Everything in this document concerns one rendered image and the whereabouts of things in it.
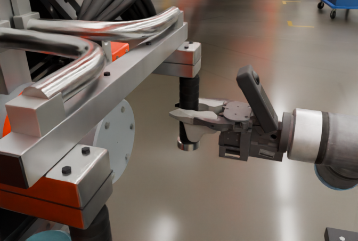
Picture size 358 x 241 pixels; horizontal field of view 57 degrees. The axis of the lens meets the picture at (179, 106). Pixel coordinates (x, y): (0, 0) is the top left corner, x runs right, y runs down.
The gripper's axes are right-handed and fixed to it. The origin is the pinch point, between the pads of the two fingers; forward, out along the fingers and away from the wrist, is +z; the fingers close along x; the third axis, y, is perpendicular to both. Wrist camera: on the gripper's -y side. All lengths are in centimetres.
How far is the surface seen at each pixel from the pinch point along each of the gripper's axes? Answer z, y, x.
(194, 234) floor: 6, 83, 44
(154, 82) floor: 82, 84, 192
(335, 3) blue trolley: -92, 62, 513
